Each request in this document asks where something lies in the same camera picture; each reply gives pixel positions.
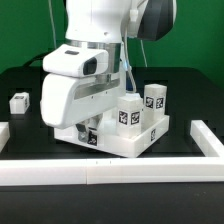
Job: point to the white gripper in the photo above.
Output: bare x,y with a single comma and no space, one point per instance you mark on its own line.
81,83

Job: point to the white square table top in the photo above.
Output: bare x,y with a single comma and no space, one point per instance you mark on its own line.
109,141

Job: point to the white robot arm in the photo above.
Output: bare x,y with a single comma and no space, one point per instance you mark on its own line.
107,24

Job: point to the white U-shaped obstacle fence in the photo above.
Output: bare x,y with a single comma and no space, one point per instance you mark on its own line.
209,167

